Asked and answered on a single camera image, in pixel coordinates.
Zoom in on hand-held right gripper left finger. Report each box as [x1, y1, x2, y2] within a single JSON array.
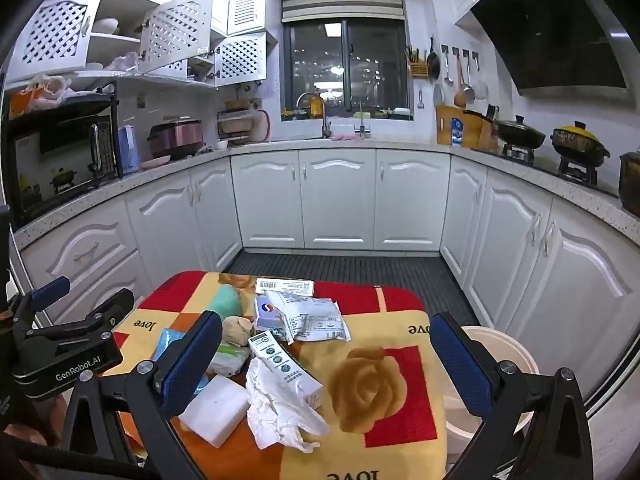
[[47, 310, 224, 480]]

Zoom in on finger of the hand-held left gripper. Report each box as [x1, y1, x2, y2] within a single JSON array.
[[27, 288, 137, 348], [20, 276, 72, 322]]

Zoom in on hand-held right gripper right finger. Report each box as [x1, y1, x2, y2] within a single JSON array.
[[429, 311, 596, 480]]

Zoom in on white plastic bin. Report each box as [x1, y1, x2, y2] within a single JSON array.
[[442, 325, 541, 453]]

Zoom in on green cloth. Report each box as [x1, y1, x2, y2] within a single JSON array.
[[209, 284, 242, 317]]

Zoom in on white printed sachet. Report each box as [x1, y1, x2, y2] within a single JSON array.
[[264, 290, 351, 345]]

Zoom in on light blue packet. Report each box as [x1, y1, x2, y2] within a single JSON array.
[[151, 328, 211, 395]]

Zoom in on green and white wrapper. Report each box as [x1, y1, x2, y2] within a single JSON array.
[[207, 342, 251, 377]]

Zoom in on white foam block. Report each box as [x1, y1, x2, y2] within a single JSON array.
[[178, 375, 249, 449]]

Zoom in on crumpled beige paper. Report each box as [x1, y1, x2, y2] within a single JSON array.
[[221, 316, 256, 346]]

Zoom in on printed rose blanket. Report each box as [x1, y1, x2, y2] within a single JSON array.
[[112, 270, 448, 480]]

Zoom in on blue and white medicine box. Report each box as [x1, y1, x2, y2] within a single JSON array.
[[254, 294, 296, 333]]

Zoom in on long white and green box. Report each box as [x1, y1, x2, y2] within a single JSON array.
[[247, 331, 325, 411]]

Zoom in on crumpled white tissue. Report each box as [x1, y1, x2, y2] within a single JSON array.
[[245, 357, 331, 451]]

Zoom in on white barcode box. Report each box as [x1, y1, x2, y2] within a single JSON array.
[[255, 278, 316, 296]]

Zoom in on dark striped floor mat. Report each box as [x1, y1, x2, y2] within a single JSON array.
[[227, 249, 481, 328]]

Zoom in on blue electric kettle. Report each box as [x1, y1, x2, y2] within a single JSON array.
[[117, 125, 142, 176]]

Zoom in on pink rice cooker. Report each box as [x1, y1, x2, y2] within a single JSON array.
[[147, 119, 207, 161]]

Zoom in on orange box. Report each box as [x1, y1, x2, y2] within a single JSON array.
[[9, 87, 36, 121]]

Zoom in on white base cabinets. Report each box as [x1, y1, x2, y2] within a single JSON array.
[[12, 147, 640, 411]]

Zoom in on black gas stove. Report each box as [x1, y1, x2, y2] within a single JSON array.
[[472, 145, 621, 196]]

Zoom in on dish rack with bowls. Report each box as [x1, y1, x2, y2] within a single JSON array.
[[217, 100, 261, 142]]

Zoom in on wooden knife block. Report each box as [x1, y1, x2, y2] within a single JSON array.
[[480, 105, 501, 153]]

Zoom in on wooden cutting board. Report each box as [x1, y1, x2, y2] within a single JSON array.
[[436, 105, 483, 148]]

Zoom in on black wok with lid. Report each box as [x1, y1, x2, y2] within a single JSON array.
[[495, 115, 547, 151]]

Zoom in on white red-rimmed cutting board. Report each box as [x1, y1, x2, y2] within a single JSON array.
[[248, 109, 273, 143]]

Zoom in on dark brown pot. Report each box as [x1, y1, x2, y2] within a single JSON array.
[[619, 151, 640, 216]]

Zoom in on yellow-lidded clay pot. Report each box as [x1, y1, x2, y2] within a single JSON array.
[[551, 121, 611, 167]]

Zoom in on white lattice cabinet door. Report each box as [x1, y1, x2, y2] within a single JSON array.
[[215, 32, 268, 87], [139, 0, 215, 75], [10, 0, 101, 81]]

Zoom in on hanging wooden spatula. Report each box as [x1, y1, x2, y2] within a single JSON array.
[[454, 50, 468, 108]]

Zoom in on hanging steel strainer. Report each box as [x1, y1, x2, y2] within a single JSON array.
[[462, 50, 476, 103]]

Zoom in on steel kitchen faucet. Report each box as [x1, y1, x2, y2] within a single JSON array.
[[296, 92, 333, 140]]

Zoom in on wooden chopstick holder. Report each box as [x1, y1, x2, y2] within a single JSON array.
[[407, 45, 431, 80]]

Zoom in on hanging black pan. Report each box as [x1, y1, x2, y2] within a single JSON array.
[[426, 36, 442, 82]]

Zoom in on dark kitchen window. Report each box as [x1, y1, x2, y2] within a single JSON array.
[[281, 17, 415, 122]]

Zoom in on white louvred cabinet door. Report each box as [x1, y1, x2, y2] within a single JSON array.
[[227, 0, 266, 36]]

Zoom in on black range hood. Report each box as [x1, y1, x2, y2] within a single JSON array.
[[470, 0, 633, 98]]

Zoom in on striped roller blind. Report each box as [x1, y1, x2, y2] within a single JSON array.
[[280, 0, 405, 23]]

